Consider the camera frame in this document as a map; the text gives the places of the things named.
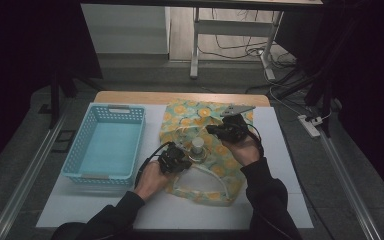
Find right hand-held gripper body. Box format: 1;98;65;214
219;103;257;144

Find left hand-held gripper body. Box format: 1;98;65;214
157;142;188;175

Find round metal tin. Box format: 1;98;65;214
187;147;210;164

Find orange print fabric bag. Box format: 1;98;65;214
158;97;255;208

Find light blue plastic basket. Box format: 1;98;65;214
60;102;147;188

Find person's right hand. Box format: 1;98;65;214
222;133;264;168

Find person's left hand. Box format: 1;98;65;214
133;160;175;202

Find white table sheet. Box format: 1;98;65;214
35;103;314;231

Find white power strip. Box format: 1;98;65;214
297;114;322;139

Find black stand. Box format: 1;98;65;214
38;71;63;130
274;19;344;138

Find white cabinet panel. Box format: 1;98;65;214
80;3;172;55

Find right hand-held gripper cable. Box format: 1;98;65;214
244;122;265;157

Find hand-held gripper cable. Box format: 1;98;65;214
244;122;265;157
134;141;174;188

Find left hand-held gripper cable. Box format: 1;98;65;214
134;141;174;188

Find white power cable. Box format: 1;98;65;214
263;64;334;123

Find black floor cables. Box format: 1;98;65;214
197;8;298;69

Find white desk frame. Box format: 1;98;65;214
189;7;285;81

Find black floor bracket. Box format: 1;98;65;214
52;129;78;154

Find aluminium rail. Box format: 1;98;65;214
319;131;384;240
0;106;71;240

